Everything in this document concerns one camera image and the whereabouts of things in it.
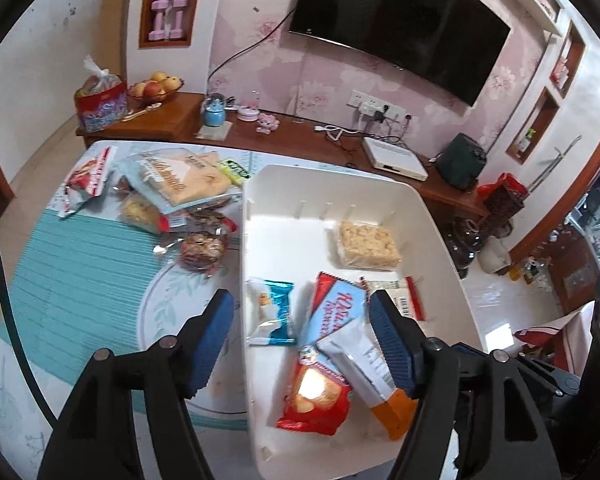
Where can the pink toy figurine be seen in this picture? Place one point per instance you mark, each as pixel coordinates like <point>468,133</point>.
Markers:
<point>267,123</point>

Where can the red blue biscuit packet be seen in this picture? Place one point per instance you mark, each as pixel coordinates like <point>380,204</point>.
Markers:
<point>317,397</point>

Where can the yellow rice cracker pack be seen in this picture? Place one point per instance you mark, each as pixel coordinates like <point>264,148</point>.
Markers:
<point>137,212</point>

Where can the large beige cracker bag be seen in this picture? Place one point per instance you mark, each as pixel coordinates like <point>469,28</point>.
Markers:
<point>173,179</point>

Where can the wooden TV cabinet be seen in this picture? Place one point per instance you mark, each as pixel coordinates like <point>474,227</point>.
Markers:
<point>179,119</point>

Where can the green small snack packet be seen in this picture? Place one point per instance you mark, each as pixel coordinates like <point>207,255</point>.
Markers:
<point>237,174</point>

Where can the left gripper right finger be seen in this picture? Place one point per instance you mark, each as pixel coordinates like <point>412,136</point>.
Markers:
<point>400,340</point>

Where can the teal striped placemat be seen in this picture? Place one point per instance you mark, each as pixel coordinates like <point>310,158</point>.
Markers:
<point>83,283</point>

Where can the white orange snack bar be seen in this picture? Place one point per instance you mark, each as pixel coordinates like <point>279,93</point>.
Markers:
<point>357,355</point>

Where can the fruit bowl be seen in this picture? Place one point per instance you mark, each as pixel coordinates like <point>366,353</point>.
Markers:
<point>160,87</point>

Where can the blue kettle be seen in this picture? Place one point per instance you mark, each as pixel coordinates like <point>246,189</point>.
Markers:
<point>213,111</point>

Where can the white plastic storage bin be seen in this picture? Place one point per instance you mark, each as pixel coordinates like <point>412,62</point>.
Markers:
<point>290,220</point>

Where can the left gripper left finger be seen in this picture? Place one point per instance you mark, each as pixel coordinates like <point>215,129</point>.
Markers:
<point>201,340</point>

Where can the dark nut snack bag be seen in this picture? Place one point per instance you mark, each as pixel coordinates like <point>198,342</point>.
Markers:
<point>196,240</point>

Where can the pink dumbbell left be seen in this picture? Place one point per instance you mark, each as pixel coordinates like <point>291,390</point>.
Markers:
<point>158,9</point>

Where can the red white Cookies packet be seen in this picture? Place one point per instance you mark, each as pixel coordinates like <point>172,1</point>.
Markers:
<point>403,293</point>

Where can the white bucket on floor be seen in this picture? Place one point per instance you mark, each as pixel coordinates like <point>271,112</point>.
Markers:
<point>494,256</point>

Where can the wall power strip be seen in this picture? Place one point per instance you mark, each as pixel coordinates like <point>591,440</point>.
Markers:
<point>368,105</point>

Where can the white set-top box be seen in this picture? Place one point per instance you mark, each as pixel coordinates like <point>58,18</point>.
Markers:
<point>391,158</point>

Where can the patterned tablecloth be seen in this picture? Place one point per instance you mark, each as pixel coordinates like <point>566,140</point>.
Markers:
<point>218,413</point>

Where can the black wall television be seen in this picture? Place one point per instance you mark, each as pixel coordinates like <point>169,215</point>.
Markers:
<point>452,43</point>

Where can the dark green appliance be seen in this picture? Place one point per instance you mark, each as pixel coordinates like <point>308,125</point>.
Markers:
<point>461,163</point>

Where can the pale rice cracker block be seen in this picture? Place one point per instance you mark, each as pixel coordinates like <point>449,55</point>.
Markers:
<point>367,247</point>

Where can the red white candy bag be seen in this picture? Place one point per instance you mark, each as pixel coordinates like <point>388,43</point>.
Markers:
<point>86,182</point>

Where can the small blue snack packet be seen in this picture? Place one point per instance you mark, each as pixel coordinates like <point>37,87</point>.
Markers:
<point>270,312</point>

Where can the pink round jar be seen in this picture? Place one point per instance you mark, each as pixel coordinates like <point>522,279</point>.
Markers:
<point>248,114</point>

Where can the red bag of bread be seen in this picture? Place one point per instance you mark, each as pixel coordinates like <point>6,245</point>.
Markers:
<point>102,100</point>

